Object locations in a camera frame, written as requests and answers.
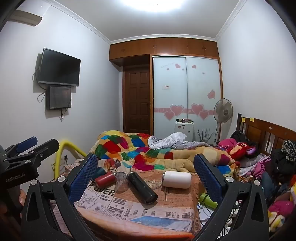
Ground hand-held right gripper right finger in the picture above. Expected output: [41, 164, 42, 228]
[193, 153, 270, 241]

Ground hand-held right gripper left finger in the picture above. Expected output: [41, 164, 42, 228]
[21, 153, 102, 241]

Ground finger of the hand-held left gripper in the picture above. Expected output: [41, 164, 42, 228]
[7, 138, 60, 171]
[4, 136, 38, 158]

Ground teal cup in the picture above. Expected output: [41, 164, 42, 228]
[92, 167, 107, 182]

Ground red cup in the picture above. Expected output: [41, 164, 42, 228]
[95, 172, 116, 188]

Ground white cup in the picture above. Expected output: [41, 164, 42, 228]
[162, 171, 192, 188]

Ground clear glass cup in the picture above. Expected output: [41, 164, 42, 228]
[115, 172, 129, 193]

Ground black cylindrical cup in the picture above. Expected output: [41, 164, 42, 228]
[128, 172, 159, 205]

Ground person's left hand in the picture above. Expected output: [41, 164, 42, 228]
[0, 189, 28, 241]

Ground green plastic object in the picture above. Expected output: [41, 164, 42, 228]
[198, 193, 218, 209]

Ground pink clothing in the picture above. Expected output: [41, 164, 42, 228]
[218, 138, 237, 149]

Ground dried branches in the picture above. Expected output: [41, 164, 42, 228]
[196, 128, 216, 145]

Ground red plush toy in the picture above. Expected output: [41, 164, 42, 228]
[225, 141, 258, 161]

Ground colourful patchwork quilt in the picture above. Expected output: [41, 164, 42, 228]
[89, 130, 241, 173]

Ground black clothing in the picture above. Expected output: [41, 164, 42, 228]
[230, 130, 250, 144]

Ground small white cabinet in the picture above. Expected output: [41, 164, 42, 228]
[174, 122, 195, 142]

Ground grey striped sheet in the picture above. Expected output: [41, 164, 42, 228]
[148, 132, 216, 150]

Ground wooden bed headboard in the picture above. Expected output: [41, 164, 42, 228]
[236, 113, 296, 158]

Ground standing fan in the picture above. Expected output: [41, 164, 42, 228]
[213, 98, 234, 145]

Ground newspaper print tablecloth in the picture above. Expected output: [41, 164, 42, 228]
[74, 171, 204, 240]

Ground pink heart stickers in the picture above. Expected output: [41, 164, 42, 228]
[154, 63, 217, 121]

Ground dark clothes pile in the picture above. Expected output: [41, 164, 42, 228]
[269, 148, 296, 178]

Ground pink plush toy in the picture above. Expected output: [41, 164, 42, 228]
[268, 200, 295, 219]

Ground black patterned scarf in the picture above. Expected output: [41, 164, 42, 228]
[280, 140, 296, 161]

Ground white sliding door wardrobe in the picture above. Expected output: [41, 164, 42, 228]
[151, 55, 224, 142]

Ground brown wooden door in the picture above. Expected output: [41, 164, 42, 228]
[123, 66, 152, 135]

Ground wooden overhead cabinet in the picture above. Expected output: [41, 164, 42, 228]
[109, 37, 220, 66]

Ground ceiling light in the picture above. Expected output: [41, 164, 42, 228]
[120, 0, 223, 12]

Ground yellow padded rail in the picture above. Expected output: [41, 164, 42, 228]
[54, 138, 88, 179]

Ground small dark wall screen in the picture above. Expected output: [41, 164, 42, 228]
[46, 86, 72, 110]

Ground black wall television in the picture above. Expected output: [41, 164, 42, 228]
[38, 48, 81, 87]

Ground wall air conditioner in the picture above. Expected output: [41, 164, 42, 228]
[14, 9, 43, 27]

